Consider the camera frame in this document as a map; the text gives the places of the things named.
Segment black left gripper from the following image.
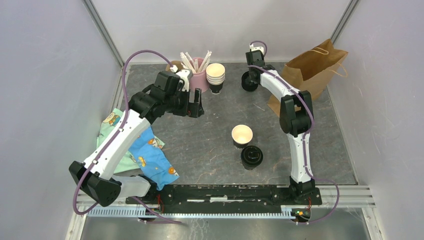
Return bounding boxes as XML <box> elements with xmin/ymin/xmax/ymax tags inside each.
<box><xmin>165</xmin><ymin>86</ymin><xmax>204</xmax><ymax>118</ymax></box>

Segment brown cardboard cup carriers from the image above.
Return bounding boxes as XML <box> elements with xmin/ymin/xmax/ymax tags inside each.
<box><xmin>165</xmin><ymin>60</ymin><xmax>183</xmax><ymax>73</ymax></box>

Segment brown paper takeout bag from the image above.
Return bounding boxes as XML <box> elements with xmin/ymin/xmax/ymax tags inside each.
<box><xmin>280</xmin><ymin>39</ymin><xmax>348</xmax><ymax>100</ymax></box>

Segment black paper coffee cup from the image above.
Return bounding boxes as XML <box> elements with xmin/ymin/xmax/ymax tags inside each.
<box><xmin>240</xmin><ymin>145</ymin><xmax>264</xmax><ymax>171</ymax></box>

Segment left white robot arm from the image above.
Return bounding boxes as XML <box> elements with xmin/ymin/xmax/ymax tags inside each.
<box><xmin>69</xmin><ymin>81</ymin><xmax>204</xmax><ymax>214</ymax></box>

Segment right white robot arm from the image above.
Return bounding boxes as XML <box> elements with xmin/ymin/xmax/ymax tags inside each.
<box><xmin>241</xmin><ymin>50</ymin><xmax>315</xmax><ymax>204</ymax></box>

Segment stack of black lids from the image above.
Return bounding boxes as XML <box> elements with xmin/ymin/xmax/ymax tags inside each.
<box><xmin>241</xmin><ymin>71</ymin><xmax>259</xmax><ymax>92</ymax></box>

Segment pink metal utensil cup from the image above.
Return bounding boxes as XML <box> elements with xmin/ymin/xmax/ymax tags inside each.
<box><xmin>189</xmin><ymin>69</ymin><xmax>209</xmax><ymax>93</ymax></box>

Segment stack of paper cups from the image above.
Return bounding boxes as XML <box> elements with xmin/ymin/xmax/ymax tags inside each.
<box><xmin>206</xmin><ymin>63</ymin><xmax>226</xmax><ymax>95</ymax></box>

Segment wooden stirrers in wrappers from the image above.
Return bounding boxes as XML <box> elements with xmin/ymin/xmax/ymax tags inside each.
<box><xmin>180</xmin><ymin>50</ymin><xmax>212</xmax><ymax>74</ymax></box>

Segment blue patterned cloth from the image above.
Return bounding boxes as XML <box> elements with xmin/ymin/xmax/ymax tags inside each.
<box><xmin>128</xmin><ymin>127</ymin><xmax>179</xmax><ymax>191</ymax></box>

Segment green patterned cloth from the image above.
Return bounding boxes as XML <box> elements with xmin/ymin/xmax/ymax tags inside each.
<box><xmin>95</xmin><ymin>108</ymin><xmax>166</xmax><ymax>174</ymax></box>

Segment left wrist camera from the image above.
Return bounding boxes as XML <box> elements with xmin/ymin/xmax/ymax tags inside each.
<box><xmin>153</xmin><ymin>67</ymin><xmax>194</xmax><ymax>94</ymax></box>

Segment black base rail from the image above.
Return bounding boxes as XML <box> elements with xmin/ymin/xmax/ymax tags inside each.
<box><xmin>140</xmin><ymin>184</ymin><xmax>323</xmax><ymax>214</ymax></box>

